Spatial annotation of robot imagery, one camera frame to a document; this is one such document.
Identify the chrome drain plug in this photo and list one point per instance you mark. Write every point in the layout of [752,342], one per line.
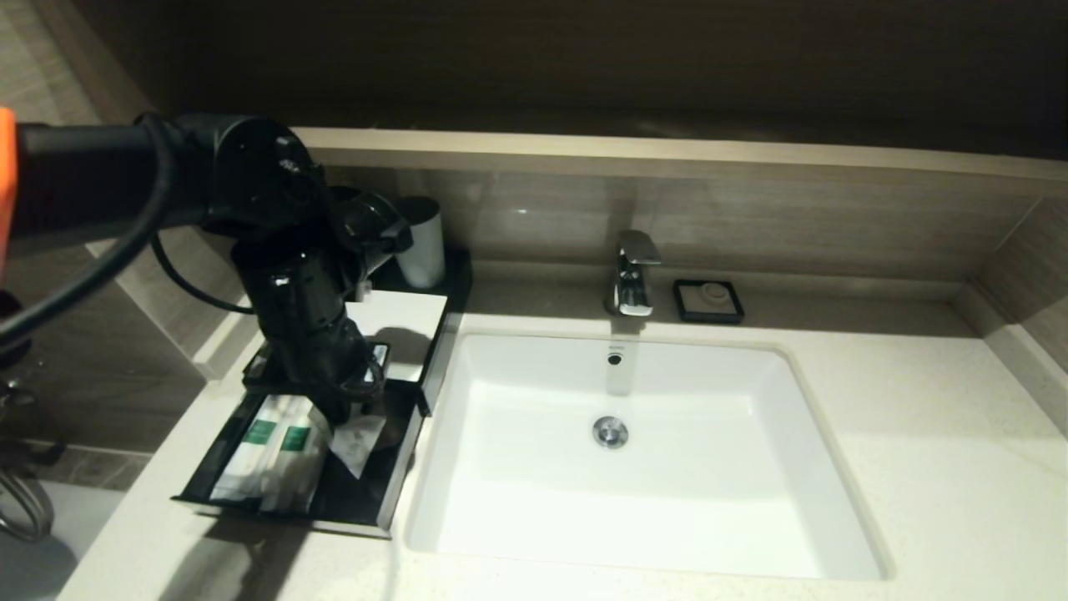
[610,432]

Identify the white sink basin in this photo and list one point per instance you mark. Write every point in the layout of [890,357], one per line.
[709,467]

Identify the chrome faucet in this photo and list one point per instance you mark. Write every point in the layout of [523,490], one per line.
[632,284]

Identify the wooden wall shelf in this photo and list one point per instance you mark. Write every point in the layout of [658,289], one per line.
[667,153]

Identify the white cup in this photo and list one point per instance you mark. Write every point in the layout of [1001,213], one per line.
[425,250]

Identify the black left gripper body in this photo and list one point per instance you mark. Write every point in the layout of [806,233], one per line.
[325,371]

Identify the toothbrush packet dark bristles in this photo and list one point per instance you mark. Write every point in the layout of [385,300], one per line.
[288,467]

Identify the green and white sachet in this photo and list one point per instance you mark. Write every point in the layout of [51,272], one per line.
[250,455]

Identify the round white soap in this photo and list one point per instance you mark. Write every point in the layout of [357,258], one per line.
[712,293]

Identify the black box drawer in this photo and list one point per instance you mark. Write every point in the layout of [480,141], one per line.
[367,501]

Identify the black square soap dish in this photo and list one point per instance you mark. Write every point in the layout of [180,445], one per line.
[691,307]

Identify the black and orange left arm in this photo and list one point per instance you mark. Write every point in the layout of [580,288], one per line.
[209,192]

